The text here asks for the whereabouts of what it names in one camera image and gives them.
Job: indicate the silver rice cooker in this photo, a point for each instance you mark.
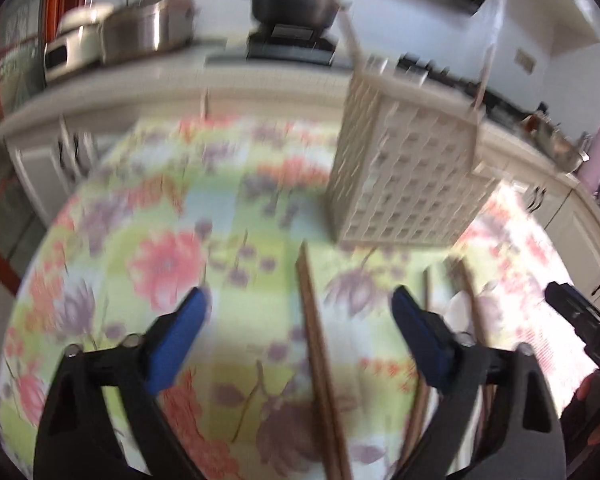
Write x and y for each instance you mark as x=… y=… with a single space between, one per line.
x=140 y=30

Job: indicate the white electric cooker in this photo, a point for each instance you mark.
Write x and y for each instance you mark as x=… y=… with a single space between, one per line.
x=75 y=45

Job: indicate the white plastic utensil basket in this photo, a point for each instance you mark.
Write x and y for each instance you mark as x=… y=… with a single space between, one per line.
x=405 y=175

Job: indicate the black cooking pot with lid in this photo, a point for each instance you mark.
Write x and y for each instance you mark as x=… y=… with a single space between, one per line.
x=290 y=5

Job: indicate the white kitchen counter cabinets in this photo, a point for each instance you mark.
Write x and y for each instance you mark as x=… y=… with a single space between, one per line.
x=130 y=90

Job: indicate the black glass gas cooktop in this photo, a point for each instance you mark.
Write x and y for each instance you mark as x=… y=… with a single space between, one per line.
x=290 y=47

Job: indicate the white upper cabinet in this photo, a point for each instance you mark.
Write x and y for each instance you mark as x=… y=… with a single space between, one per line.
x=530 y=5

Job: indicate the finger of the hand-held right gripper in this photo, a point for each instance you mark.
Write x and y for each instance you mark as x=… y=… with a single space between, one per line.
x=575 y=310

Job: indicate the person's right hand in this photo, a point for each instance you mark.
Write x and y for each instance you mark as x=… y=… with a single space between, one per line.
x=584 y=387

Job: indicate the white ceramic spoon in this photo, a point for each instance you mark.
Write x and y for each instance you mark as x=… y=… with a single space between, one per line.
x=460 y=310

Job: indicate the floral tablecloth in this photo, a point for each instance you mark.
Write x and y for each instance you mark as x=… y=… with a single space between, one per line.
x=155 y=200

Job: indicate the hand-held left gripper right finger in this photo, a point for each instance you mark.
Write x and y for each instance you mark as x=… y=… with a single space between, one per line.
x=422 y=340

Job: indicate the gold wall switch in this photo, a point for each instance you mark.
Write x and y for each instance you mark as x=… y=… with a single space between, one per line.
x=526 y=61

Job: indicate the large steel bowl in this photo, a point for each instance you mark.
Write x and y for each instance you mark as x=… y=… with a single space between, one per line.
x=562 y=152

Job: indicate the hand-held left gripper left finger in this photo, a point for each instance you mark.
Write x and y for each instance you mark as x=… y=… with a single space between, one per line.
x=180 y=340

